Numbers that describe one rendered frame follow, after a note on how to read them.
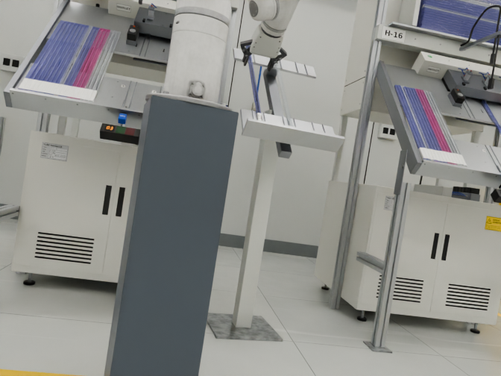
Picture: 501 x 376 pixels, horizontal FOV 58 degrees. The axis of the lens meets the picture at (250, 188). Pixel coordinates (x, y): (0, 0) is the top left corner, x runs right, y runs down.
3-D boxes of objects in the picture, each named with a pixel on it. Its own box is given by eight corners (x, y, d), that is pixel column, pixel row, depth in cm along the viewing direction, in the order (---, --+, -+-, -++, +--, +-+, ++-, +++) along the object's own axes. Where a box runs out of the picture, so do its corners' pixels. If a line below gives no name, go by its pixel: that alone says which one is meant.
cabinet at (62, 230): (186, 305, 190) (208, 158, 189) (7, 286, 179) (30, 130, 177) (183, 269, 254) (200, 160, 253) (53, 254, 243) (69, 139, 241)
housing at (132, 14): (218, 48, 209) (223, 19, 199) (108, 26, 201) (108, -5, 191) (218, 39, 214) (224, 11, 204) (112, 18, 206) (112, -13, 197)
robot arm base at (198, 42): (242, 112, 94) (256, 22, 93) (149, 93, 88) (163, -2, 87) (220, 118, 112) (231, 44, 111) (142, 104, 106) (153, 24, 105)
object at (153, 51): (215, 80, 188) (217, 70, 184) (47, 49, 177) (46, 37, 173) (218, 41, 211) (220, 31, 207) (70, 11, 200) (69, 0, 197)
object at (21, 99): (209, 140, 161) (213, 124, 156) (12, 107, 150) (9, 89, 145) (209, 138, 162) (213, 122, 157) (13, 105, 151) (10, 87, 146)
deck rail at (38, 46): (12, 107, 150) (9, 92, 146) (5, 107, 150) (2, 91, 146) (70, 12, 200) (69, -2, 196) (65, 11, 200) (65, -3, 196)
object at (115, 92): (211, 133, 160) (212, 125, 158) (12, 99, 149) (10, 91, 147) (214, 101, 173) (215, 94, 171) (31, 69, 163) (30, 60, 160)
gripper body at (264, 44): (286, 23, 153) (274, 48, 161) (257, 16, 150) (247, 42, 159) (288, 37, 149) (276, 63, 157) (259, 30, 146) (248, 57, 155)
